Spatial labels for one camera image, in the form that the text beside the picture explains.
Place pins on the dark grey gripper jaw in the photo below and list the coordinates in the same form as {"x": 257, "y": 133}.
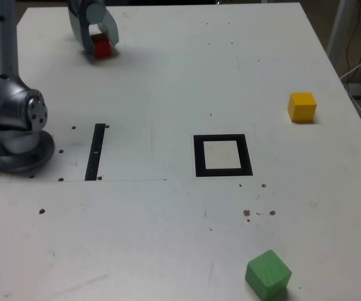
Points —
{"x": 79, "y": 28}

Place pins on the red cube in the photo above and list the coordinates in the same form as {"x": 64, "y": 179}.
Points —
{"x": 102, "y": 48}

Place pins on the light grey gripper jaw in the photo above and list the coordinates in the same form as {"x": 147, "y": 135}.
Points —
{"x": 96, "y": 12}

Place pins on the black tape strip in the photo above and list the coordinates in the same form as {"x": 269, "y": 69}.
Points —
{"x": 93, "y": 156}

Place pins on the white post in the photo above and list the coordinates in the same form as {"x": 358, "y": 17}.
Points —
{"x": 340, "y": 25}

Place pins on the black tape square outline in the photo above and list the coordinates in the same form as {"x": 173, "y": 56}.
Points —
{"x": 199, "y": 156}

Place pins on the green cube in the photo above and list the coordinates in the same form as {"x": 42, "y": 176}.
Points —
{"x": 268, "y": 274}

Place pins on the yellow cube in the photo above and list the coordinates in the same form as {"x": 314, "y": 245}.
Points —
{"x": 302, "y": 106}

